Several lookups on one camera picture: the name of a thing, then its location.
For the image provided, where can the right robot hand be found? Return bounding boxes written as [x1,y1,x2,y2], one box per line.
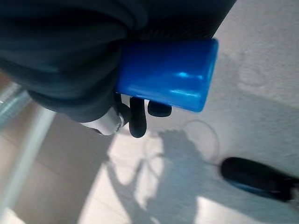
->
[0,0,235,139]

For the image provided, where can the dark robot foot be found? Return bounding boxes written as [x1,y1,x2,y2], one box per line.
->
[219,156,299,203]

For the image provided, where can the pale metal bed frame bar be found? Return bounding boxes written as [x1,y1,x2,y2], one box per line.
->
[0,84,57,212]

